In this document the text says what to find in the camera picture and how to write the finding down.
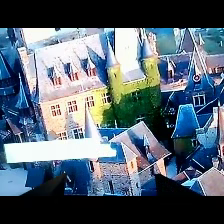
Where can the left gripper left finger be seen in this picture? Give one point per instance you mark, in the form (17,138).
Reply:
(50,189)

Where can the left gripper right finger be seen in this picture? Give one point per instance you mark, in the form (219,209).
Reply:
(171,188)

